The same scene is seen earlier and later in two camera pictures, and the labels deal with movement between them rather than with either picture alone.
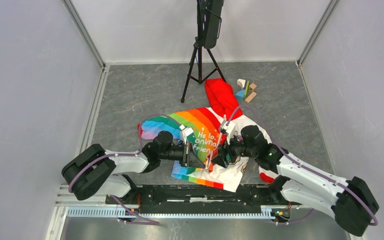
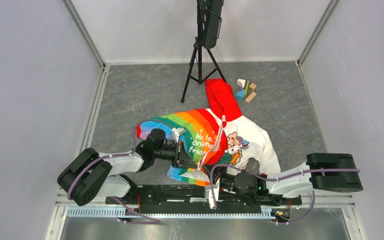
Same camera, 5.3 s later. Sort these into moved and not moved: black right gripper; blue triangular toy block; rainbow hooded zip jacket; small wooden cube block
Moved: black right gripper
Not moved: small wooden cube block; blue triangular toy block; rainbow hooded zip jacket
